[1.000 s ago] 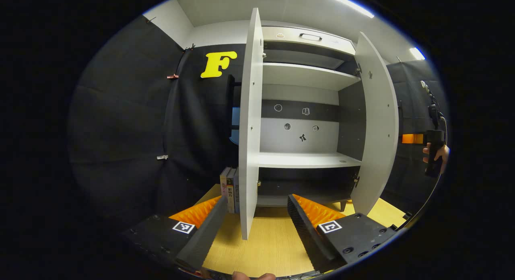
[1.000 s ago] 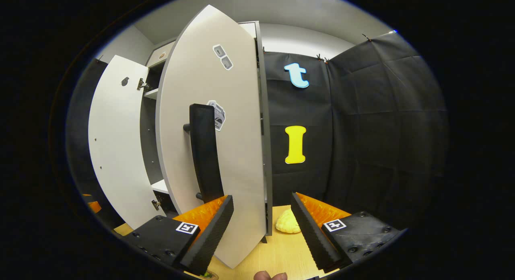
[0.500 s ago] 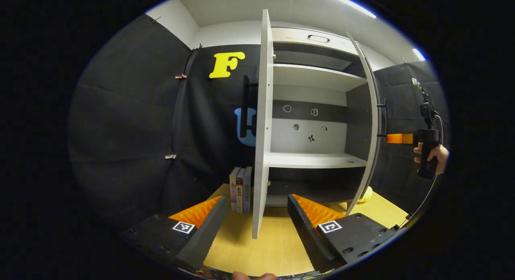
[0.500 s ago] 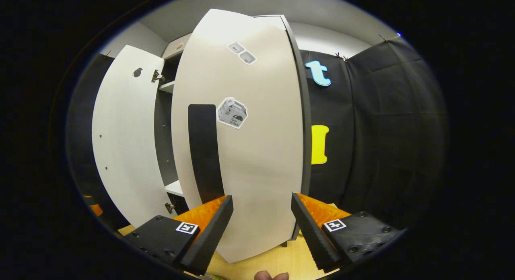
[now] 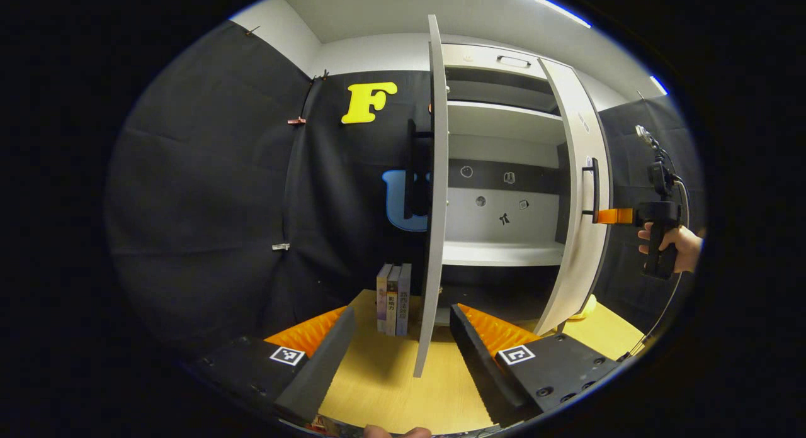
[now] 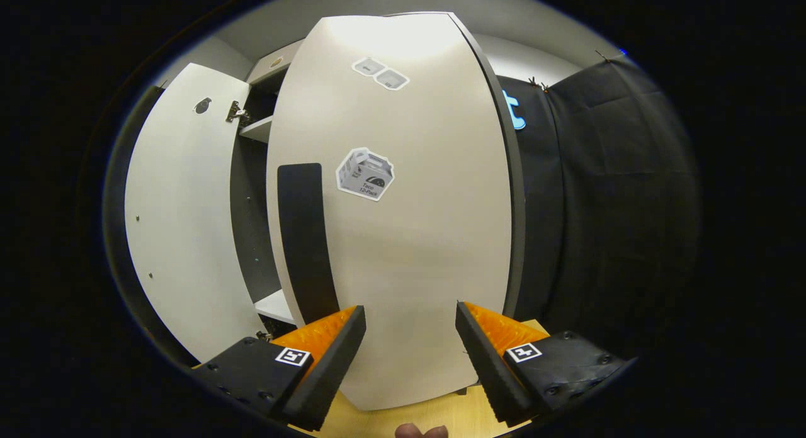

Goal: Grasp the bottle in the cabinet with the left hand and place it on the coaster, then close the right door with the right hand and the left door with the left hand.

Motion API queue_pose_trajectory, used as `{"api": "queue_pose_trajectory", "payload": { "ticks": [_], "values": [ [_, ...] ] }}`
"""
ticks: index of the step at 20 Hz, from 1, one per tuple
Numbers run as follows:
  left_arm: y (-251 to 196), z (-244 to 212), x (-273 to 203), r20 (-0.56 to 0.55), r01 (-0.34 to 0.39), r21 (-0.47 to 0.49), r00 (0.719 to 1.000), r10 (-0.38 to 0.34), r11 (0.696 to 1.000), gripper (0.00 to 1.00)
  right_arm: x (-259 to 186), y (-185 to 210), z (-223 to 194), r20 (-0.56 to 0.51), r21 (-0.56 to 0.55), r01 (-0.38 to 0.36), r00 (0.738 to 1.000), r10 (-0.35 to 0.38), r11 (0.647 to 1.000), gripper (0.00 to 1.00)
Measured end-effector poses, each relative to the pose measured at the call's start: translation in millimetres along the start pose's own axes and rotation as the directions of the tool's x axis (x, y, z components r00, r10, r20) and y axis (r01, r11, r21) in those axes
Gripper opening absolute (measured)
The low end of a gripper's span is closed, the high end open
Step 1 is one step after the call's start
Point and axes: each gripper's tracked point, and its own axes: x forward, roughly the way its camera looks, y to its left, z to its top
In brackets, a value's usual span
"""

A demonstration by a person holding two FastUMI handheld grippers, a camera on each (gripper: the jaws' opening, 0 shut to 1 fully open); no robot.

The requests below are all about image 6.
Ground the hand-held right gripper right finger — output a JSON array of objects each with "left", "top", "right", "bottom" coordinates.
[{"left": 455, "top": 301, "right": 633, "bottom": 426}]

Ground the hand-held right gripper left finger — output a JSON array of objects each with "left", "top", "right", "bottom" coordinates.
[{"left": 192, "top": 305, "right": 367, "bottom": 432}]

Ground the white cabinet door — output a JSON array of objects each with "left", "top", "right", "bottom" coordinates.
[
  {"left": 124, "top": 63, "right": 268, "bottom": 364},
  {"left": 266, "top": 13, "right": 514, "bottom": 412}
]

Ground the white and grey cabinet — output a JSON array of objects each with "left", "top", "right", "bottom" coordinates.
[{"left": 228, "top": 11, "right": 527, "bottom": 341}]

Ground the white cabinet shelf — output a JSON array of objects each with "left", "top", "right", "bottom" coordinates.
[
  {"left": 255, "top": 290, "right": 297, "bottom": 325},
  {"left": 238, "top": 115, "right": 275, "bottom": 144}
]

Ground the black door handle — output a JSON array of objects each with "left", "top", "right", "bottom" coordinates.
[{"left": 277, "top": 163, "right": 341, "bottom": 325}]

